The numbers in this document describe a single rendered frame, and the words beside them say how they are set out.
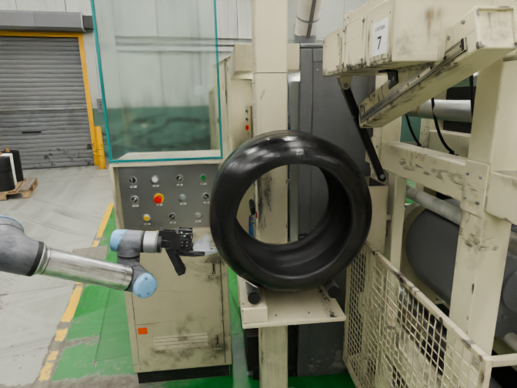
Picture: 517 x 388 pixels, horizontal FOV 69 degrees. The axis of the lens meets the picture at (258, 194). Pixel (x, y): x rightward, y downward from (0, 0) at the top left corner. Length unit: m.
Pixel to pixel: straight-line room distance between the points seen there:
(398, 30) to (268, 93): 0.67
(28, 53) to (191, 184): 8.82
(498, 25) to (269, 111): 0.84
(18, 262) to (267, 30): 1.12
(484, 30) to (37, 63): 9.98
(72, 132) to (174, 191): 8.47
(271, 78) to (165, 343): 1.53
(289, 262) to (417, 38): 0.93
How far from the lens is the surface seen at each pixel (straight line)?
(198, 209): 1.98
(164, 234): 1.33
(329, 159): 1.20
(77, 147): 10.36
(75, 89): 10.28
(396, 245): 1.76
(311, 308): 1.46
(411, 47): 1.01
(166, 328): 2.23
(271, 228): 1.62
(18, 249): 1.14
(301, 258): 1.55
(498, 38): 1.00
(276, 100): 1.53
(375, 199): 1.63
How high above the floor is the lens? 1.56
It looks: 14 degrees down
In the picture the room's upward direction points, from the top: 1 degrees counter-clockwise
